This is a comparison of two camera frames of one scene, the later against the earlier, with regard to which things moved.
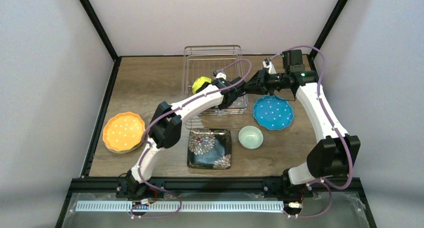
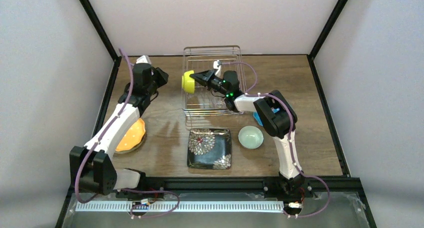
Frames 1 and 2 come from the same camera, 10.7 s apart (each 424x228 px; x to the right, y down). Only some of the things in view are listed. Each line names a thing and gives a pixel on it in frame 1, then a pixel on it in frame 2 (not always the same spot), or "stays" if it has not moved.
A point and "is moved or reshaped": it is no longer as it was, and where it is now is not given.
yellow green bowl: (200, 83) is moved or reshaped
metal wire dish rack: (201, 61) stays
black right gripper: (261, 80) → (210, 79)
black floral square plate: (209, 148) stays
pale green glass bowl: (250, 137) stays
